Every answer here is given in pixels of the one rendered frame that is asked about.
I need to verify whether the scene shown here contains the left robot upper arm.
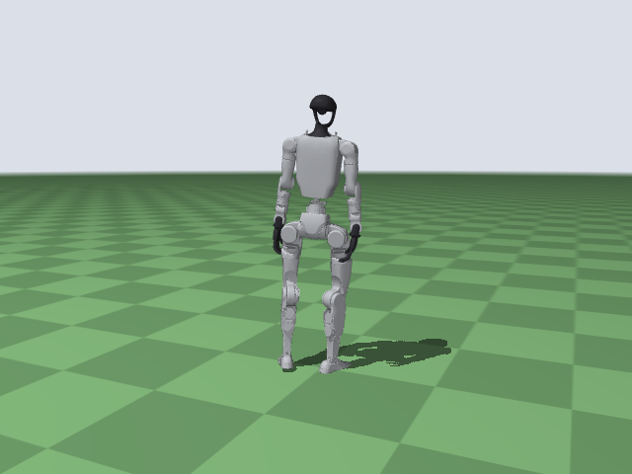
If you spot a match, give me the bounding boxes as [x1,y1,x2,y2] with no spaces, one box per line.
[280,136,299,190]

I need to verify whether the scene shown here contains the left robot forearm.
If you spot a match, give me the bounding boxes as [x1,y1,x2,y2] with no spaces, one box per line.
[274,176,290,224]

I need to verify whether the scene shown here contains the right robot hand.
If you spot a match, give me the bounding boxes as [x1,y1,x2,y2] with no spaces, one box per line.
[339,224,360,263]

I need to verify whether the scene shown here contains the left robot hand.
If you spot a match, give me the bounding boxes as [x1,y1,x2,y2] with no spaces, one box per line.
[273,216,284,255]

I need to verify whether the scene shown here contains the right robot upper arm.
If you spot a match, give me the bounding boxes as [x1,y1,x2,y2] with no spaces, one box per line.
[339,139,358,197]

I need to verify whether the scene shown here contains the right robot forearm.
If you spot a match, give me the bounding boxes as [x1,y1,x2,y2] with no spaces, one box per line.
[347,182,362,233]

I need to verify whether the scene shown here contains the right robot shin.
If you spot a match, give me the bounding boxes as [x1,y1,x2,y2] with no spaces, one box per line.
[323,292,346,363]

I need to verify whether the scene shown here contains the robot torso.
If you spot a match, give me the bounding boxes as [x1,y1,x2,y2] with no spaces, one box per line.
[296,130,343,240]

